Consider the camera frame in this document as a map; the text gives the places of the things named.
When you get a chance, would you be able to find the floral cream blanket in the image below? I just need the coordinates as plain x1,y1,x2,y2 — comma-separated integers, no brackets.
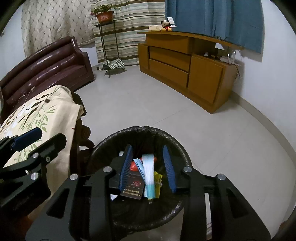
0,85,84,186

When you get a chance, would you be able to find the yellow green wrapper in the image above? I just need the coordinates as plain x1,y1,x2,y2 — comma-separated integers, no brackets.
154,171,164,199

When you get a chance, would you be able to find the trash bin with black liner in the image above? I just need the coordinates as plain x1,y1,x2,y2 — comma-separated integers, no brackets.
87,126,192,234

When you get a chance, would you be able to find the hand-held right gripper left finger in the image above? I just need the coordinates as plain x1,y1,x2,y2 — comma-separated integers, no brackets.
25,144,134,241

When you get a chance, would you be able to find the white blue snack packet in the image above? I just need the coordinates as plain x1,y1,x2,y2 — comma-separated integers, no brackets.
142,154,156,200

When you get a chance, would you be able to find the black metal plant stand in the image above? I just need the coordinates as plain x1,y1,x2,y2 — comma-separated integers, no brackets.
93,20,125,78

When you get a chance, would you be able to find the striped curtain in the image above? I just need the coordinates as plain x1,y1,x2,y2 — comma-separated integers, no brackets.
90,0,167,66

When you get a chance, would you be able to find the beige diamond pattern curtain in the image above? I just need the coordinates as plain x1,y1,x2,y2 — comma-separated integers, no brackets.
21,0,95,57

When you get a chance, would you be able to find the wooden cabinet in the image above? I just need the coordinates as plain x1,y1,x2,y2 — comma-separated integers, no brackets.
137,31,243,114

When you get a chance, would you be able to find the dark brown leather sofa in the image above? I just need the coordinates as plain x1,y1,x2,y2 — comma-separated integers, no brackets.
0,36,95,126

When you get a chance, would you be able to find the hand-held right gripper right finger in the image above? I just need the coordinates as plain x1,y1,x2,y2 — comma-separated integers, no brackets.
162,145,271,241

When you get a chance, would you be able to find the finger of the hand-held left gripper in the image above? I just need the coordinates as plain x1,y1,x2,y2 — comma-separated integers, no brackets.
0,133,67,184
0,127,43,158

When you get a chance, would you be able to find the checked cloth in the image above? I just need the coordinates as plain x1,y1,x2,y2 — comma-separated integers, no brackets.
103,58,124,69

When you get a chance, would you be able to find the blue curtain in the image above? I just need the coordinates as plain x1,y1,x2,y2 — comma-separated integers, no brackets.
165,0,264,53

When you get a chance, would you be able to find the white router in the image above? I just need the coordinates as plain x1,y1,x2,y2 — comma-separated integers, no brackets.
220,51,237,63

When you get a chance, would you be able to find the potted plant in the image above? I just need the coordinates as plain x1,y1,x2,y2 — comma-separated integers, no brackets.
90,4,121,24

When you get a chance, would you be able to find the white charging cable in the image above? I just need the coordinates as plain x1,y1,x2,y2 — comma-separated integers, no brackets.
20,86,35,98

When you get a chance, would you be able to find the black long box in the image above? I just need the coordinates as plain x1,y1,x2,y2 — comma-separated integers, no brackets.
120,170,145,200

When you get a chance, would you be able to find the mouse plush toy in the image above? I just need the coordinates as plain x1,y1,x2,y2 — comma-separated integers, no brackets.
161,17,177,32

